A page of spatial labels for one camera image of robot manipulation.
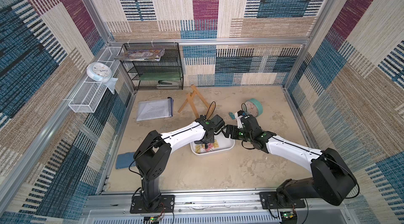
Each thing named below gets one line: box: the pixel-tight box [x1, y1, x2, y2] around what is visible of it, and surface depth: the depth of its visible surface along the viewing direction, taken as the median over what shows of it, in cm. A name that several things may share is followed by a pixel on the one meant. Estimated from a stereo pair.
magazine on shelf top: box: [113, 48, 166, 62], surface depth 87 cm
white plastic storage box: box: [189, 131, 236, 156], surface depth 91 cm
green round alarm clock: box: [244, 98, 264, 118], surface depth 100 cm
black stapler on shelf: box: [156, 79, 180, 87], surface depth 112 cm
